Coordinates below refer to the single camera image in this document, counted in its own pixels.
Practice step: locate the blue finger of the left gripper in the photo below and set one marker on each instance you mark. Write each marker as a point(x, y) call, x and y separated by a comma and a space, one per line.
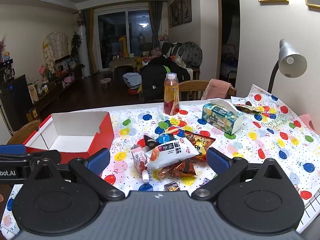
point(12, 149)

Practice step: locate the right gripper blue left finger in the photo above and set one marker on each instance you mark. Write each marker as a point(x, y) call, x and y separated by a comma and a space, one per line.
point(88, 171)

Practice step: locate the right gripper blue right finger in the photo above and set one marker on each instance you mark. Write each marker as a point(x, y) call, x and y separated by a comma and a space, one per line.
point(228, 173)

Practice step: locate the orange yellow chip bag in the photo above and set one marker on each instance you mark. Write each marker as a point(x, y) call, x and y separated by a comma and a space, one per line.
point(201, 143)

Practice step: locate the copper red foil bag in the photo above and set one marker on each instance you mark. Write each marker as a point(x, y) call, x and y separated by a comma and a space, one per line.
point(183, 168)

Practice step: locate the white gluten snack bag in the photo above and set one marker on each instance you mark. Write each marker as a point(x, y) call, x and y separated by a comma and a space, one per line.
point(170, 153)

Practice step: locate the pink drink pouch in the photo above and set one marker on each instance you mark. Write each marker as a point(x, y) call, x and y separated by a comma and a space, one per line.
point(139, 159)

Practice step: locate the small purple candy packet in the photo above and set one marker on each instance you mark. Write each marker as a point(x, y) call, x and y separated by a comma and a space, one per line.
point(172, 186)

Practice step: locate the black snack packet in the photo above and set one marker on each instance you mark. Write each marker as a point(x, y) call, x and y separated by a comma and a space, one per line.
point(150, 142)

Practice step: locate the blue cookie packet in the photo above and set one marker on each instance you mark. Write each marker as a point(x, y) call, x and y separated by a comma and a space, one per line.
point(163, 138)

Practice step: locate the small sausage stick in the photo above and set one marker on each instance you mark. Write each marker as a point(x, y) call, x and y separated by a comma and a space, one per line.
point(172, 131)

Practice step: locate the wooden chair near box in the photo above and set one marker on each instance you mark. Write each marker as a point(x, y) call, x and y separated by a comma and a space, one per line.
point(23, 133)

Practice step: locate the red white cardboard box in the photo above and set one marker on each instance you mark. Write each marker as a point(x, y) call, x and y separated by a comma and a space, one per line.
point(73, 134)

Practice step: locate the soft tissue pack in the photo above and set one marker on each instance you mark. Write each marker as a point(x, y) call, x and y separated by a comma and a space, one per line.
point(223, 115)

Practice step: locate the dark tv cabinet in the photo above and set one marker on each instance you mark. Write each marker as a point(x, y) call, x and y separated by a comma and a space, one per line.
point(22, 103)

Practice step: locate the brown candy wrapper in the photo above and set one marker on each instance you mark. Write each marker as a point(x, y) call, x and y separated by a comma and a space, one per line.
point(244, 108)

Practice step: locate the orange drink bottle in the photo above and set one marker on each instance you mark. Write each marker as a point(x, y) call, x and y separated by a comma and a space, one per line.
point(171, 94)

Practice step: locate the pink cloth on chair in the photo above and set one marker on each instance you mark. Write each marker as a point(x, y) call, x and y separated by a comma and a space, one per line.
point(216, 89)

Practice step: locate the wooden chair with pink cloth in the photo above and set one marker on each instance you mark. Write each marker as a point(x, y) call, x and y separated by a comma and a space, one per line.
point(192, 89)

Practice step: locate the black jacket on chair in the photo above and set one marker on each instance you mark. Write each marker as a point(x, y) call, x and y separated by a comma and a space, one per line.
point(153, 77)

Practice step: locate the grey desk lamp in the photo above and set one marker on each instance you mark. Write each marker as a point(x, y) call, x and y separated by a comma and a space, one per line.
point(290, 63)

